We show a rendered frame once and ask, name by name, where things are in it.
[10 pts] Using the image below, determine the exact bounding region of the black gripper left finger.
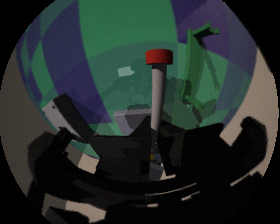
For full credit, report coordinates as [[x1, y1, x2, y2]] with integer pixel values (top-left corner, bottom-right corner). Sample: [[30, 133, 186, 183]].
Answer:
[[89, 116, 151, 174]]

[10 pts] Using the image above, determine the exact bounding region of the grey pin with red cap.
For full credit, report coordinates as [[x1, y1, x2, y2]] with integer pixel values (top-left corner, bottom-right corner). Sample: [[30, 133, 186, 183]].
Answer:
[[145, 48, 174, 153]]

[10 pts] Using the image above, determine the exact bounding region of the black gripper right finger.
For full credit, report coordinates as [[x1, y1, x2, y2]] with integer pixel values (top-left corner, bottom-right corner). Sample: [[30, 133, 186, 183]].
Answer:
[[156, 119, 224, 176]]

